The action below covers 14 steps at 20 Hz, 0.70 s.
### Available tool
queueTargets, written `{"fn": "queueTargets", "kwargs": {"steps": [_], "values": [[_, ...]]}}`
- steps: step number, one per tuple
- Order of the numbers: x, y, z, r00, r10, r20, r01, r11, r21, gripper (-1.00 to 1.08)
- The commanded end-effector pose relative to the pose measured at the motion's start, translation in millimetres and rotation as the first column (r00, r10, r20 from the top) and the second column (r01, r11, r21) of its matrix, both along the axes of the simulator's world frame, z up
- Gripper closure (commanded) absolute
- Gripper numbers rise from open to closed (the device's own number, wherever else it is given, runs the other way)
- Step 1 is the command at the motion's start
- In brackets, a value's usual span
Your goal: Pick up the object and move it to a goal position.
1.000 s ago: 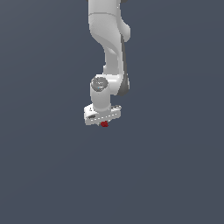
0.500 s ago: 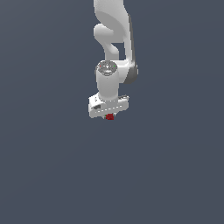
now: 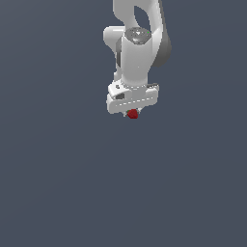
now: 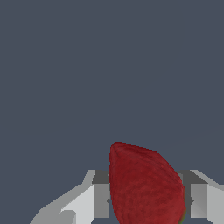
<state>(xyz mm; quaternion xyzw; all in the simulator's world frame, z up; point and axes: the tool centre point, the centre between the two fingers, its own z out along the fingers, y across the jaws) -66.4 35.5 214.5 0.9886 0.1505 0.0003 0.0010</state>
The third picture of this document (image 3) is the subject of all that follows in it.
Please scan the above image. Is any small red cube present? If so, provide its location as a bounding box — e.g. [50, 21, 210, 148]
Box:
[126, 109, 139, 120]

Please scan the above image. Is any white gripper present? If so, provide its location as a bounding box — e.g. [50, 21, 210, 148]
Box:
[106, 80, 160, 118]

